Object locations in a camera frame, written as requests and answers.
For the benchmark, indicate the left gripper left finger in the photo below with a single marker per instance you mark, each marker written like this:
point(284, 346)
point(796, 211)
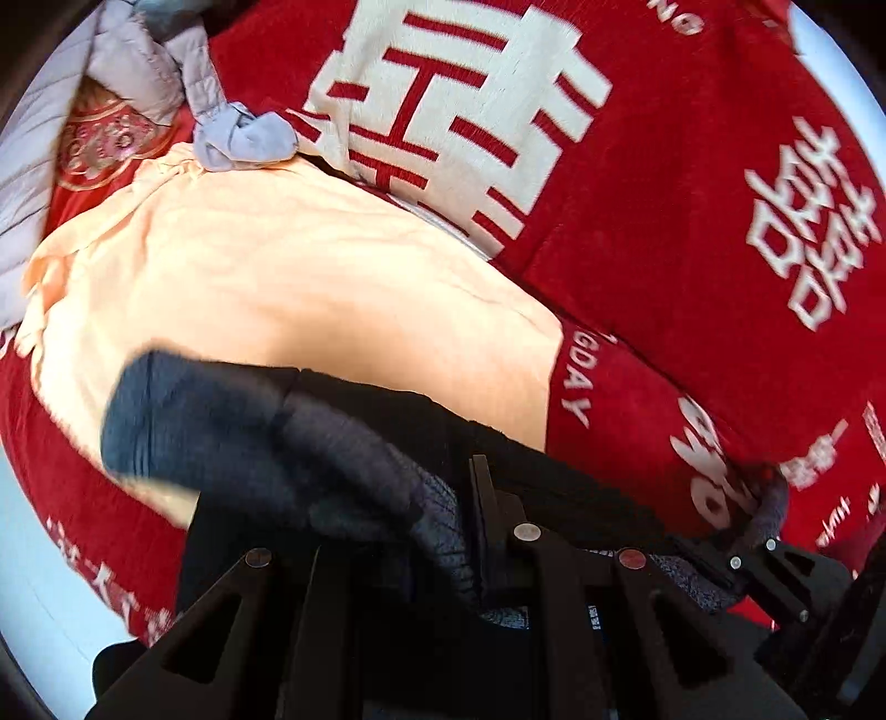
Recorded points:
point(244, 435)

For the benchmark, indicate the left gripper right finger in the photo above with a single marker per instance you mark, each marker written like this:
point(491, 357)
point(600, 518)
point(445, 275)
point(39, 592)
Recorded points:
point(769, 518)

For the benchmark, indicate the black pants with grey waistband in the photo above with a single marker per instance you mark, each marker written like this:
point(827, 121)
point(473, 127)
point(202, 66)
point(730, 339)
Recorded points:
point(422, 456)

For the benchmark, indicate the red embroidered round cushion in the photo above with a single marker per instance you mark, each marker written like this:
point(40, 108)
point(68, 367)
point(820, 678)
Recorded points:
point(102, 144)

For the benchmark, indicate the red sofa cover with characters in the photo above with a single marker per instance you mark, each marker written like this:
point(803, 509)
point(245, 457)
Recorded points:
point(668, 178)

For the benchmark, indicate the grey quilted jacket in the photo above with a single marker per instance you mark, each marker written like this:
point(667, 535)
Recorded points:
point(155, 56)

